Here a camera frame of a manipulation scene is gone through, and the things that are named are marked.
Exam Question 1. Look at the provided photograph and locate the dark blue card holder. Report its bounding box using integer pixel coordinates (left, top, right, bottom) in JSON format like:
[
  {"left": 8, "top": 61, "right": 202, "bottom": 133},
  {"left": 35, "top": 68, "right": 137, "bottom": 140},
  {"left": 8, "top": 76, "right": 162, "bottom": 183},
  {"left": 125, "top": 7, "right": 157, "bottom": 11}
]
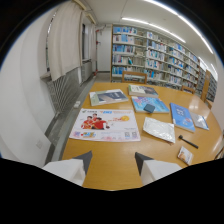
[{"left": 143, "top": 103, "right": 157, "bottom": 114}]

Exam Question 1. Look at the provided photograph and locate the white plastic packet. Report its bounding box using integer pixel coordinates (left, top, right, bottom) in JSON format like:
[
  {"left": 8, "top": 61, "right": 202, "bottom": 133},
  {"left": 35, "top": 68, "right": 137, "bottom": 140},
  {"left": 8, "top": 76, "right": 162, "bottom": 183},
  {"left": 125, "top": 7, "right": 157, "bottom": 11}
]
[{"left": 142, "top": 116, "right": 177, "bottom": 144}]

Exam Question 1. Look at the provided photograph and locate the black marker pen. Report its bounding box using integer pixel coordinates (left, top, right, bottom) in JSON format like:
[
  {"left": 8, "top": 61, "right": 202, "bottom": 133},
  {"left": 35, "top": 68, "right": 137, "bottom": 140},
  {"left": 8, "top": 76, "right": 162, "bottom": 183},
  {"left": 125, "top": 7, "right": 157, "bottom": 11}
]
[{"left": 177, "top": 134, "right": 200, "bottom": 150}]

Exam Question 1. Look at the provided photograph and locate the large poster with athletes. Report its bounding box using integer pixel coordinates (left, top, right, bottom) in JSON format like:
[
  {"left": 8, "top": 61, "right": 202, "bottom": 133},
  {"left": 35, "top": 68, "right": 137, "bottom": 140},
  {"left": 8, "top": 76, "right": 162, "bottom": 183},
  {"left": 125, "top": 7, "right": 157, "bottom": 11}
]
[{"left": 68, "top": 107, "right": 142, "bottom": 143}]

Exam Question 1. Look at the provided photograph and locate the blue cover book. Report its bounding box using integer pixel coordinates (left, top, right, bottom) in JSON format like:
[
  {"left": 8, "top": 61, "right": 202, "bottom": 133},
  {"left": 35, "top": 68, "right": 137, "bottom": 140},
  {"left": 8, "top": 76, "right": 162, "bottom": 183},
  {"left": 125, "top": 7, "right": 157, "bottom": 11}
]
[{"left": 169, "top": 102, "right": 197, "bottom": 134}]

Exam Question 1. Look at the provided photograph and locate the light blue patterned book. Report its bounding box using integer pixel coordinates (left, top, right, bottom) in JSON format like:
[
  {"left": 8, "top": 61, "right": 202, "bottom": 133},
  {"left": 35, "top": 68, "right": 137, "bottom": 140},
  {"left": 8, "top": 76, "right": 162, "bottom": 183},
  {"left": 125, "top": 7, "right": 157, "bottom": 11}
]
[{"left": 131, "top": 95, "right": 171, "bottom": 115}]

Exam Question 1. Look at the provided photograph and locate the small grey blue booklet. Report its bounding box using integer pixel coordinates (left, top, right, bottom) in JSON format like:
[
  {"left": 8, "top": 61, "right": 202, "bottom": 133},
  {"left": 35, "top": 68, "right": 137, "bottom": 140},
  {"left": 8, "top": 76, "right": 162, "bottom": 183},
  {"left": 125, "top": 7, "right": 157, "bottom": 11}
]
[{"left": 190, "top": 112, "right": 210, "bottom": 131}]

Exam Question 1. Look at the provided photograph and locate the green dark cover book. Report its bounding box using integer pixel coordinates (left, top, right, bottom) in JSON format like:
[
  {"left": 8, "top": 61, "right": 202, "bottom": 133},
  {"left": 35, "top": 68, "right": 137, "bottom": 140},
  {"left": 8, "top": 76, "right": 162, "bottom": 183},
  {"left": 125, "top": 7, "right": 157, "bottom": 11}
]
[{"left": 127, "top": 83, "right": 160, "bottom": 99}]

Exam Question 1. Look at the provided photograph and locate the grey green cover book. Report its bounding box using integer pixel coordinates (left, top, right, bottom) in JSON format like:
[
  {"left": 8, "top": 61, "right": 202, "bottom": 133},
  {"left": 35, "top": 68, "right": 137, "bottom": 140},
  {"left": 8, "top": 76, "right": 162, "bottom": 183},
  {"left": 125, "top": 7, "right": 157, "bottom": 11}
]
[{"left": 88, "top": 88, "right": 130, "bottom": 107}]

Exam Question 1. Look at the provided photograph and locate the wooden chair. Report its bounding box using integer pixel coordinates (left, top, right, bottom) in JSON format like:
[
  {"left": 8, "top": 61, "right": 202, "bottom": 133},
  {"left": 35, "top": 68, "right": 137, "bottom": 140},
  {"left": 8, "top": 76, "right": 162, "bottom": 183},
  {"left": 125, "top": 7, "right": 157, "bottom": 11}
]
[
  {"left": 181, "top": 85, "right": 197, "bottom": 95},
  {"left": 121, "top": 70, "right": 148, "bottom": 85}
]

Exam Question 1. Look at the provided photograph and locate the wooden side bookshelf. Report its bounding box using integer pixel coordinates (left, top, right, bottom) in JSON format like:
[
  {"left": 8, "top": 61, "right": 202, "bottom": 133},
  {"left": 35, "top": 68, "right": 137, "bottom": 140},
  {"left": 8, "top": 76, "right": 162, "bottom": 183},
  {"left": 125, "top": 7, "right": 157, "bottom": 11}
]
[{"left": 199, "top": 69, "right": 219, "bottom": 103}]

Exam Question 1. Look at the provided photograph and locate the long library bookshelf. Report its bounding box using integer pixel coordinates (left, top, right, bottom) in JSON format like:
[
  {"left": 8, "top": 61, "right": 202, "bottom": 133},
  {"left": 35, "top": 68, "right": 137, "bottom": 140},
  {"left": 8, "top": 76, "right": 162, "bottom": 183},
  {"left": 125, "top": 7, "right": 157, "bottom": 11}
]
[{"left": 110, "top": 23, "right": 202, "bottom": 92}]

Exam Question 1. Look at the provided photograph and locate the white curtain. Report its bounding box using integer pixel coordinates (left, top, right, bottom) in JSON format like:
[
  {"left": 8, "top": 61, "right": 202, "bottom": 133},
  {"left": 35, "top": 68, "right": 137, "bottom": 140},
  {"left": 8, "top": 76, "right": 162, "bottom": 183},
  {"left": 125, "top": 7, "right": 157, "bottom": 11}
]
[{"left": 46, "top": 0, "right": 84, "bottom": 82}]

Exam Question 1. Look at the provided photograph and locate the grey wall radiator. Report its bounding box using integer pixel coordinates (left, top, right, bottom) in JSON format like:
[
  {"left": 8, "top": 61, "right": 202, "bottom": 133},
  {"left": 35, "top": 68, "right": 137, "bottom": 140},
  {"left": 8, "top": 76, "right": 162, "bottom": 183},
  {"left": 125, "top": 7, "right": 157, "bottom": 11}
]
[{"left": 45, "top": 59, "right": 94, "bottom": 115}]

